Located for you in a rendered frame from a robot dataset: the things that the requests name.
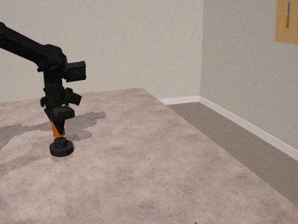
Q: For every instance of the dark grey round pedestal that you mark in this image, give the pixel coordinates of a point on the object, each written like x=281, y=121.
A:
x=61, y=147

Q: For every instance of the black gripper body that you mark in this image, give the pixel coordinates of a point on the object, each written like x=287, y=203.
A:
x=53, y=100

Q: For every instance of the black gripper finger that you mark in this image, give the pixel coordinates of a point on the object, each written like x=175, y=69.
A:
x=48, y=113
x=59, y=125

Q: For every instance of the orange knob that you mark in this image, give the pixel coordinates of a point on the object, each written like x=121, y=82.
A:
x=55, y=132

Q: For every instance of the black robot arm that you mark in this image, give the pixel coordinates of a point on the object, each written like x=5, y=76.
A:
x=48, y=58

